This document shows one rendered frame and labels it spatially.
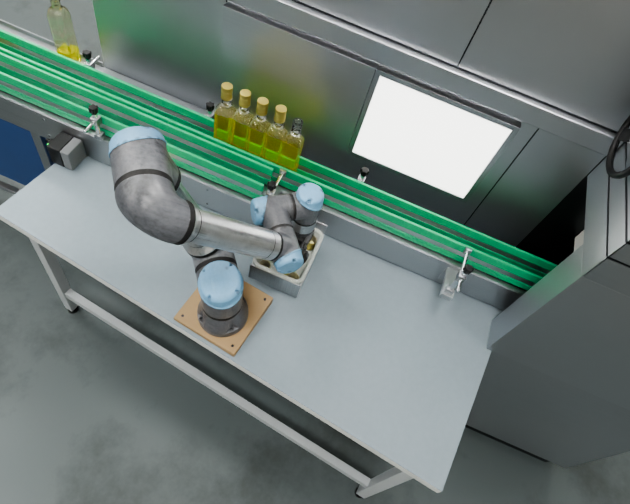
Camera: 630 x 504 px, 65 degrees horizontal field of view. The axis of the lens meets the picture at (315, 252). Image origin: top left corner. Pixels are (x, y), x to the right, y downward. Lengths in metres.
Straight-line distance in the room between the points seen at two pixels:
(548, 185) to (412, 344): 0.64
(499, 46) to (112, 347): 1.86
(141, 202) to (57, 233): 0.78
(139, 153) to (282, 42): 0.65
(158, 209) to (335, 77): 0.75
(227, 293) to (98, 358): 1.13
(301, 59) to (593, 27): 0.75
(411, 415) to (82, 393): 1.36
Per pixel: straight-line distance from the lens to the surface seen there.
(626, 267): 1.36
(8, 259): 2.66
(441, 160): 1.62
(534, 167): 1.64
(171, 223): 1.01
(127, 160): 1.05
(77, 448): 2.26
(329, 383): 1.52
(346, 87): 1.54
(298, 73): 1.58
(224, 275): 1.33
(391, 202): 1.67
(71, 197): 1.83
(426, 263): 1.71
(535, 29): 1.40
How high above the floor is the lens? 2.16
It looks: 56 degrees down
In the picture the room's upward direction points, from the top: 20 degrees clockwise
